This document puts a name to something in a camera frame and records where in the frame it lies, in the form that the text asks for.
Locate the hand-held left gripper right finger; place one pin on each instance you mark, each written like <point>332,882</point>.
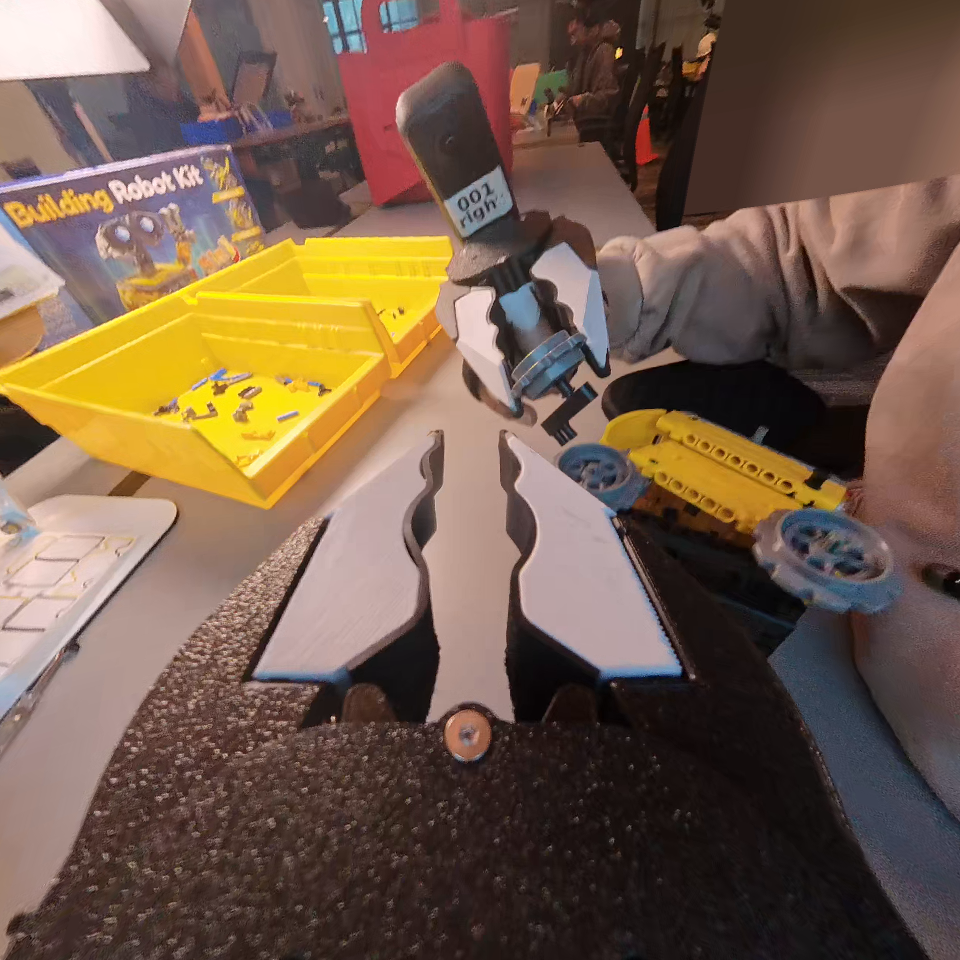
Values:
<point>592,592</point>

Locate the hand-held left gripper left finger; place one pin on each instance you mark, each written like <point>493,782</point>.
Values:
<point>352,592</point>

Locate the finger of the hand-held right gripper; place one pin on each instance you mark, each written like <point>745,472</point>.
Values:
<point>476,330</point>
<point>585,300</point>

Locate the dark grey axle rod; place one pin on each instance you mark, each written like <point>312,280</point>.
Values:
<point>562,384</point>

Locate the black brick beam with pins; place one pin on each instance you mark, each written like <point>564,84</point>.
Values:
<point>574,405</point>

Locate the yellow toy brick vehicle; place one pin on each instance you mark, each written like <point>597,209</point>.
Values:
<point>712,465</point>

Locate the person's right forearm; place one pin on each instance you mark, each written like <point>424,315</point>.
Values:
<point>750,285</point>

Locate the white desk stand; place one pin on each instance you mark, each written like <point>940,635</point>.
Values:
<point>150,517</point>

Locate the yellow plastic bin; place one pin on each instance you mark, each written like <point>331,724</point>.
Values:
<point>337,262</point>
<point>112,390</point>

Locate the black textured pad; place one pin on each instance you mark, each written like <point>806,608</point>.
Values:
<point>712,394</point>

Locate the orange traffic cone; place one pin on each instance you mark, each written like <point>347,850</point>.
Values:
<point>645,139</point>

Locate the scattered small mixed brick parts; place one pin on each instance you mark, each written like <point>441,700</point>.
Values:
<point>244,411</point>

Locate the white printed sheet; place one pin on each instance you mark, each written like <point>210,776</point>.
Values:
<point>60,555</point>

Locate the blue toy kit box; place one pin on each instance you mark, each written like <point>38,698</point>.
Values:
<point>150,225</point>

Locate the clear pen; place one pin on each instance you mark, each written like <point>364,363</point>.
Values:
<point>37,694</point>

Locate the beige printed sweatshirt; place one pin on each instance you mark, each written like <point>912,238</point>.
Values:
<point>915,450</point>

